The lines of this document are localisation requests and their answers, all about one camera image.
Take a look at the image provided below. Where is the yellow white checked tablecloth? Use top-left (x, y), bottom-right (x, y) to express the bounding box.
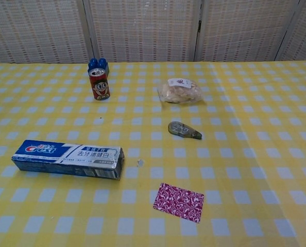
top-left (0, 60), bottom-right (306, 247)

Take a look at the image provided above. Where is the blue studded building block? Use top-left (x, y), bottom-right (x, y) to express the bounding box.
top-left (88, 58), bottom-right (110, 78)

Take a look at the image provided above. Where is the clear bag of bread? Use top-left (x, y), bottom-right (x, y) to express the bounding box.
top-left (157, 78), bottom-right (204, 104)

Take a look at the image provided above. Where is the magenta white patterned card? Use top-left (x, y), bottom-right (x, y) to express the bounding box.
top-left (152, 182), bottom-right (205, 224)

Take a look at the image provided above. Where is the red cartoon face drink can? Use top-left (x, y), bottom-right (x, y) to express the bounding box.
top-left (88, 68), bottom-right (111, 100)

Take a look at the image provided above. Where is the blue and white toothpaste box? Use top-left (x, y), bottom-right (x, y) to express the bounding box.
top-left (11, 139), bottom-right (126, 181)

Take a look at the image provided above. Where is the grey correction tape dispenser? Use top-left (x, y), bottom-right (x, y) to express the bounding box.
top-left (167, 121), bottom-right (202, 141)

